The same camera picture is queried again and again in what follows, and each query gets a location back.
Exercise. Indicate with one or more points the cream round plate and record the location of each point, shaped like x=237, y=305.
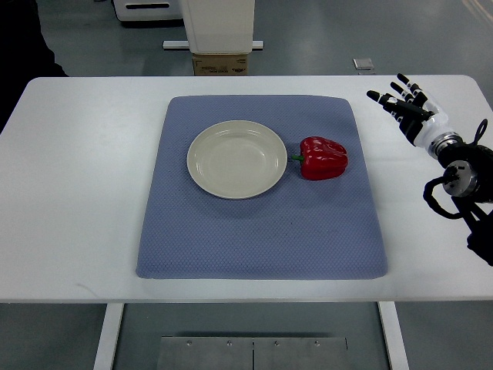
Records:
x=237, y=159

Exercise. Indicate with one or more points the white pedestal column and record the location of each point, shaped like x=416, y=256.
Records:
x=217, y=28

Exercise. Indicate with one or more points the white table leg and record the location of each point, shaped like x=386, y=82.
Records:
x=109, y=336
x=394, y=342

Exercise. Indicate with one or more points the cardboard box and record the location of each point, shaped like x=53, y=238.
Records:
x=220, y=65

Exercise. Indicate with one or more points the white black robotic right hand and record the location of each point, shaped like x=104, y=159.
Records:
x=419, y=117

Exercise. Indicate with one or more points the blue textured mat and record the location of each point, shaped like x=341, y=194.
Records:
x=297, y=229

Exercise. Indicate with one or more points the right white table leg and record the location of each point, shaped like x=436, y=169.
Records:
x=394, y=342

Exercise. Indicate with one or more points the white machine with slot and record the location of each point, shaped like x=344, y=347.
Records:
x=146, y=10

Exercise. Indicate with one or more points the dark figure at left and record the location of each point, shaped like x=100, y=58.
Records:
x=24, y=53

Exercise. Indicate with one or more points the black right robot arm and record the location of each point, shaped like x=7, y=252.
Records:
x=467, y=179

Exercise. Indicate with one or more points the red bell pepper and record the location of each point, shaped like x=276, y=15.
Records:
x=321, y=158

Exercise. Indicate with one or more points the small grey floor plate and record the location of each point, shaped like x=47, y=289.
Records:
x=363, y=64

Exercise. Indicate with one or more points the left white table leg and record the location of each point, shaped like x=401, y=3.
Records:
x=109, y=336

